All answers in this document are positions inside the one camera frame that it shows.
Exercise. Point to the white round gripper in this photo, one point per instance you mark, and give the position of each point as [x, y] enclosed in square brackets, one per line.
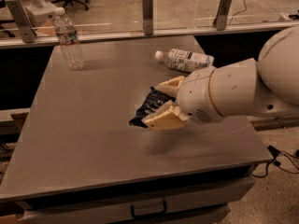
[196, 95]

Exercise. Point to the dark blue rxbar wrapper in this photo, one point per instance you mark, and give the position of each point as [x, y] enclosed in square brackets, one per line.
[154, 100]

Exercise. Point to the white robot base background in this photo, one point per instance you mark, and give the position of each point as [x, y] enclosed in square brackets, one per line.
[39, 11]

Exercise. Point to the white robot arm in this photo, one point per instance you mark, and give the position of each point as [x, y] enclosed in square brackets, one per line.
[264, 87]

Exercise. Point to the lying white-label plastic bottle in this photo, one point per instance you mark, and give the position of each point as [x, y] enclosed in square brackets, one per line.
[183, 60]

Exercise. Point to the clear upright water bottle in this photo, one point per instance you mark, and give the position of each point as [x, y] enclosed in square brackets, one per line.
[67, 35]

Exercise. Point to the clear glass barrier panel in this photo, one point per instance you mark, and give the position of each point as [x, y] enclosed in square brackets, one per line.
[107, 19]

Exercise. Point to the grey drawer front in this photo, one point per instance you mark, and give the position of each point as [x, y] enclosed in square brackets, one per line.
[201, 204]

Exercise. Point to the right metal glass bracket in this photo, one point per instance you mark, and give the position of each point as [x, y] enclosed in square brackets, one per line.
[220, 20]

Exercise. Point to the metal glass bracket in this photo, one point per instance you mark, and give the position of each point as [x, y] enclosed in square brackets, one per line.
[147, 6]
[220, 20]
[28, 35]

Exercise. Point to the middle metal glass bracket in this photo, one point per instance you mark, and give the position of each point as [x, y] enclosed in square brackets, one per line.
[147, 6]

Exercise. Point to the black drawer handle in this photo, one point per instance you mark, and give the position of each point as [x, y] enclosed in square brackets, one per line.
[148, 209]

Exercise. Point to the left metal glass bracket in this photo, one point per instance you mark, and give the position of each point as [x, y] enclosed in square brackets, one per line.
[28, 35]

